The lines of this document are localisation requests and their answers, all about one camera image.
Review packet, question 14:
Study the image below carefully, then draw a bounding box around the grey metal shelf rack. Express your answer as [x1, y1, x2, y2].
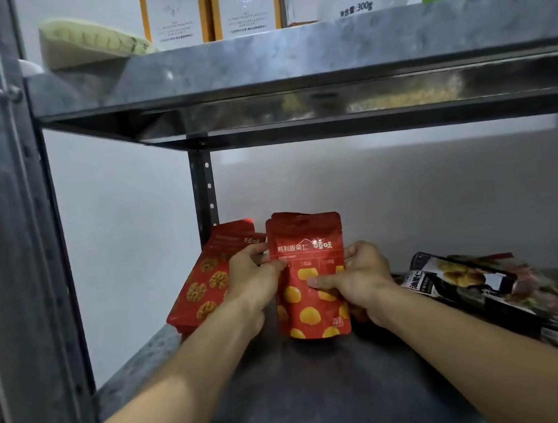
[0, 0, 558, 423]

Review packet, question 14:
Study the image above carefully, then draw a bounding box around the red chestnut snack pouch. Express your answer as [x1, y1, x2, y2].
[270, 208, 316, 223]
[265, 211, 354, 344]

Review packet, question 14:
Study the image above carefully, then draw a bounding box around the person's left hand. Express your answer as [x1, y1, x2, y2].
[217, 240, 293, 320]

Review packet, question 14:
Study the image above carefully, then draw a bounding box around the dark red snack packet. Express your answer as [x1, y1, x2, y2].
[450, 245, 558, 374]

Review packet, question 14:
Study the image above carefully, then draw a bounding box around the red walnut snack pouch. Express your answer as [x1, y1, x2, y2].
[157, 218, 277, 337]

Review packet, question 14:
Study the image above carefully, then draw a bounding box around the orange-edged white box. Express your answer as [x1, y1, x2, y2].
[210, 0, 286, 41]
[139, 0, 216, 52]

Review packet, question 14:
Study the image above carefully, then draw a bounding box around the black snack packet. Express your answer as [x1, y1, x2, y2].
[397, 241, 544, 335]

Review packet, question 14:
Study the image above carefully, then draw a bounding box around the person's left forearm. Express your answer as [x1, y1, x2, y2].
[30, 290, 278, 423]

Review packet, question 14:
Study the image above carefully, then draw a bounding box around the person's right hand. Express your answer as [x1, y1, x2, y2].
[304, 238, 402, 336]

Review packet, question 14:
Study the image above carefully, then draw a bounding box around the person's right forearm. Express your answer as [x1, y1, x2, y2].
[350, 261, 558, 423]

